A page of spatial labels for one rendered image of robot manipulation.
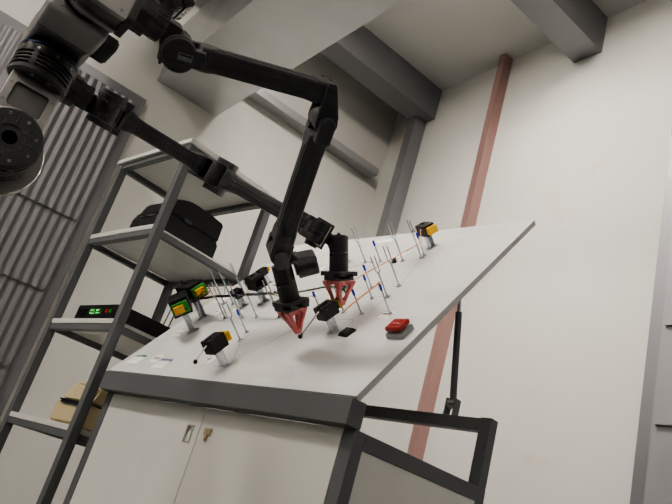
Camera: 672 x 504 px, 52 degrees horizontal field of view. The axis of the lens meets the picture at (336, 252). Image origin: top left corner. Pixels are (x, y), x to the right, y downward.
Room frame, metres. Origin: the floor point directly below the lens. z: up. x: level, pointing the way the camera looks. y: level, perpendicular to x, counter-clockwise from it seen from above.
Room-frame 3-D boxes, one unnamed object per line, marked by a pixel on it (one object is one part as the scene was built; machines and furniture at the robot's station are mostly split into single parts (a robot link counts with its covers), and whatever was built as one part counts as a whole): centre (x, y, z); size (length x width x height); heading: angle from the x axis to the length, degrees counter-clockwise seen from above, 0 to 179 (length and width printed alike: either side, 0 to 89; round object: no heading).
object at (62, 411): (2.78, 0.67, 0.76); 0.30 x 0.21 x 0.20; 135
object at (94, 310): (2.82, 0.71, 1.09); 0.35 x 0.33 x 0.07; 42
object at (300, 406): (2.07, 0.24, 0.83); 1.18 x 0.05 x 0.06; 42
